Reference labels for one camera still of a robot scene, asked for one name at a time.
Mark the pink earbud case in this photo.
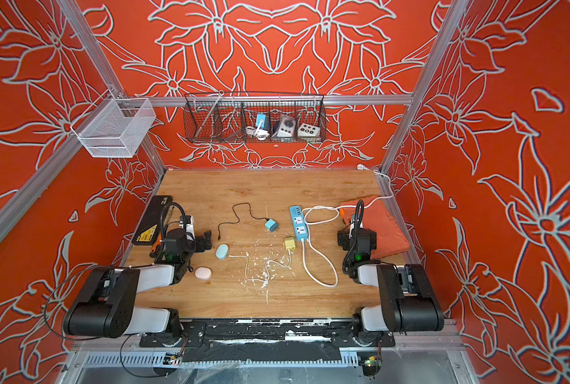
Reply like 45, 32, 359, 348
195, 267, 212, 281

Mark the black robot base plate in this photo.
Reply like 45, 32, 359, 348
139, 318, 395, 348

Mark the clear acrylic wall box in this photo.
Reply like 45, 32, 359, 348
71, 99, 156, 158

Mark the black box yellow label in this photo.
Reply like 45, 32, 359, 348
131, 195, 173, 246

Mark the yellow USB wall charger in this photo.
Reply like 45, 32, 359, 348
283, 237, 296, 251

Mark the blue power strip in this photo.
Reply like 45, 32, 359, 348
290, 206, 309, 242

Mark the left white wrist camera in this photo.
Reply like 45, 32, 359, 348
179, 215, 195, 240

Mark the black wire wall basket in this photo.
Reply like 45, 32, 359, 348
182, 91, 327, 144

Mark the blue charger in basket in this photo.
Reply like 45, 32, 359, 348
254, 114, 270, 131

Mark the white power strip cord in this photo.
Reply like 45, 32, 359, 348
301, 181, 395, 288

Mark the mint green earbud case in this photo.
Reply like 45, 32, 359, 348
215, 244, 229, 260

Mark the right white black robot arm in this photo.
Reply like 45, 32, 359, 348
337, 226, 445, 335

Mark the orange plastic tool case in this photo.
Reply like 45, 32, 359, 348
337, 196, 411, 264

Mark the white cube socket adapter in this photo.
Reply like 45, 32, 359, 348
298, 123, 320, 140

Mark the teal USB wall charger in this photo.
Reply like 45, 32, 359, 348
265, 219, 279, 232

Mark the white round socket adapter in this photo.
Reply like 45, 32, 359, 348
274, 116, 296, 139

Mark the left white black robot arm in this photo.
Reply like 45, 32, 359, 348
63, 228, 212, 343

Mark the black USB cable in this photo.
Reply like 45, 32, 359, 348
216, 202, 270, 241

